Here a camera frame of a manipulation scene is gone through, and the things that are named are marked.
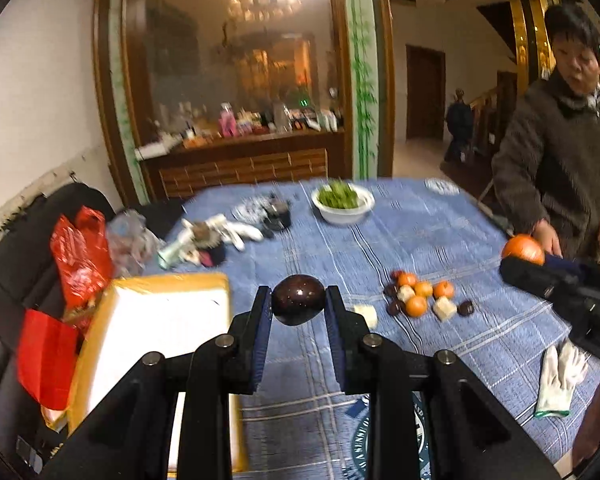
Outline person in dark coat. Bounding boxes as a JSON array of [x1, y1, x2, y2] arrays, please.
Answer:
[[492, 2, 600, 261]]

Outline large white yam piece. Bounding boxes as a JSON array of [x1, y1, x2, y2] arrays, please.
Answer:
[[352, 304, 378, 330]]

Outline small dark plum right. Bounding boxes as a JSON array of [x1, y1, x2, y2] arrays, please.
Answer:
[[457, 300, 475, 316]]

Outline green leafy vegetables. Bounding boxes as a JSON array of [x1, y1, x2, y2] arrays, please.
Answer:
[[317, 180, 358, 209]]

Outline black box on table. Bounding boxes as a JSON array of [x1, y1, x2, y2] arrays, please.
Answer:
[[264, 198, 291, 232]]

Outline large lower orange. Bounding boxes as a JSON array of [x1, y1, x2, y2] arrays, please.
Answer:
[[404, 295, 428, 318]]

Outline white bowl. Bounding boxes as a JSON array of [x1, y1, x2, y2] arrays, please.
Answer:
[[311, 183, 375, 226]]

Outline right white yam piece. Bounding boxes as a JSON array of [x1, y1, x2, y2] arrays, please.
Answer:
[[432, 296, 457, 322]]

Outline blue plaid tablecloth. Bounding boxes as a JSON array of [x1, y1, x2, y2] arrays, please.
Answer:
[[183, 179, 600, 479]]

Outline pink bottle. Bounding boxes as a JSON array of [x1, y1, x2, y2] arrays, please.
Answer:
[[219, 102, 237, 138]]

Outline wooden cabinet counter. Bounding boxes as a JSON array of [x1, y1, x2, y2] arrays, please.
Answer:
[[140, 130, 352, 200]]

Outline small white yam piece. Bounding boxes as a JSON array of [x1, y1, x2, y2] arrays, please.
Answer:
[[396, 285, 416, 304]]

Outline yellow foam-lined box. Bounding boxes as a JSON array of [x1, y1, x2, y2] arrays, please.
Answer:
[[40, 273, 247, 479]]

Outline red plastic bag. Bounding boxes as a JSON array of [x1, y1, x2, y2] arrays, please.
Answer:
[[17, 207, 114, 411]]

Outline white gloves pile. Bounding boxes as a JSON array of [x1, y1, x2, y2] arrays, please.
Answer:
[[157, 214, 264, 270]]

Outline white glove near edge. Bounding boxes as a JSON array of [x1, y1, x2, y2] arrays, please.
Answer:
[[534, 339, 588, 418]]

